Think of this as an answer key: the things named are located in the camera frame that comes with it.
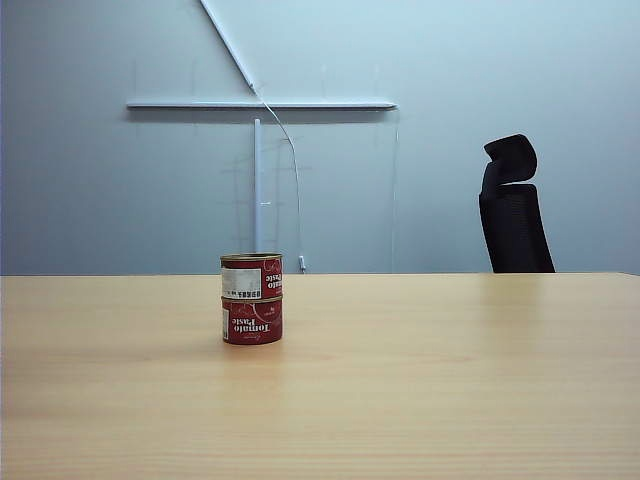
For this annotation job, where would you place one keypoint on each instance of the red tomato paste can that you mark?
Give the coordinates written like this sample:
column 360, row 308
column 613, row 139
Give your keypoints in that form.
column 252, row 322

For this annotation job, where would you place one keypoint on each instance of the black office chair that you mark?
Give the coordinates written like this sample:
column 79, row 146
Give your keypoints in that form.
column 515, row 225

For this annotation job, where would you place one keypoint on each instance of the white vertical wall bar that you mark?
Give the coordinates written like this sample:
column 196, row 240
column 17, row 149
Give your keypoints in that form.
column 258, row 190

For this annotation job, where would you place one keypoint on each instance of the white diagonal wall bar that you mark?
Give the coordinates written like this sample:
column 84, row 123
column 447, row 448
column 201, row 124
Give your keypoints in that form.
column 227, row 45

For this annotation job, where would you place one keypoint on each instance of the red can with white label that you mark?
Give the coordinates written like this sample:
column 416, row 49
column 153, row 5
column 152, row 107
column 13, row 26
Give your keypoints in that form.
column 252, row 277

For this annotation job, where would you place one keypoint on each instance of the white horizontal wall bar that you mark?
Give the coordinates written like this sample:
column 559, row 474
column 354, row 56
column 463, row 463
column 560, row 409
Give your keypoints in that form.
column 260, row 105

